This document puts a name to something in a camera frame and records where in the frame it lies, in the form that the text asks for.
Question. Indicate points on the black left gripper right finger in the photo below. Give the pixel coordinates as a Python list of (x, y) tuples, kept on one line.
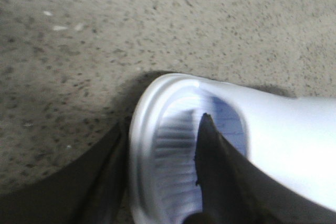
[(236, 191)]

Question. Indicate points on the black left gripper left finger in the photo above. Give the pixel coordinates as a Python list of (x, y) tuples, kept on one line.
[(88, 190)]

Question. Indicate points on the light blue slipper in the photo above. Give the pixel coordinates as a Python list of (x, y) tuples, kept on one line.
[(292, 140)]

